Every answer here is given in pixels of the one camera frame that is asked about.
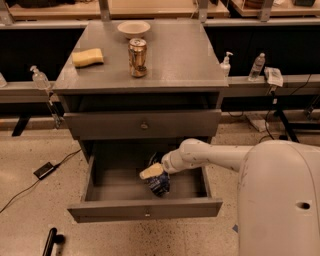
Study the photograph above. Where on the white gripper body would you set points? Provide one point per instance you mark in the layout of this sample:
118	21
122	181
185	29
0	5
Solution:
169	163

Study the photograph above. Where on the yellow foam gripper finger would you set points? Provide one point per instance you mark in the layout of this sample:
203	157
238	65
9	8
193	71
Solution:
152	171

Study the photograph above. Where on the blue chip bag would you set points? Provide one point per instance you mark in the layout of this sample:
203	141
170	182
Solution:
160	183

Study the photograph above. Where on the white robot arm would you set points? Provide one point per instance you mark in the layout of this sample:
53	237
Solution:
278	191

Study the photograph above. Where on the closed grey top drawer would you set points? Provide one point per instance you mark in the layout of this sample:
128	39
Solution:
142	124

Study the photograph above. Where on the open grey middle drawer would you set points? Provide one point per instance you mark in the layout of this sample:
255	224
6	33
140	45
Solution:
115	192

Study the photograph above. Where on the grey drawer cabinet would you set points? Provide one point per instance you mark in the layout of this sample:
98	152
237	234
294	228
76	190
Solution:
182	71

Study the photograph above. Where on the right white sanitizer bottle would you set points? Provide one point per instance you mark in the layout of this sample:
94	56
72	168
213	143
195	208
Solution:
225	64

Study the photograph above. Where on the black power adapter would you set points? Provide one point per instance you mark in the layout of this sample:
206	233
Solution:
44	170

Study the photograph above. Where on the gold soda can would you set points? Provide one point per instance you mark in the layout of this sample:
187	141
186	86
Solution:
137	50

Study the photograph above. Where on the black object bottom left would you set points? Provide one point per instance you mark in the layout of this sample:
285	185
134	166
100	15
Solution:
52	239

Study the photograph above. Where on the crumpled white paper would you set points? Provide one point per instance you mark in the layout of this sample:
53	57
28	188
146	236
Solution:
273	76

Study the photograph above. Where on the clear water bottle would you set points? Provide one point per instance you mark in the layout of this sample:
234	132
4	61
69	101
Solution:
257	67

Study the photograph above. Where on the yellow sponge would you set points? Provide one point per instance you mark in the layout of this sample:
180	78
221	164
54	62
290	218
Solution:
87	57

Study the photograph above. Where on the white ceramic bowl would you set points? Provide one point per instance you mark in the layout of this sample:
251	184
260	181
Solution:
134	29

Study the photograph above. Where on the left clear sanitizer bottle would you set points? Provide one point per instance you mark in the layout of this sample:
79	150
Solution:
40	79

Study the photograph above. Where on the grey shelf rail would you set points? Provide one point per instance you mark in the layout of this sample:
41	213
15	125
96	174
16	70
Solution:
26	92

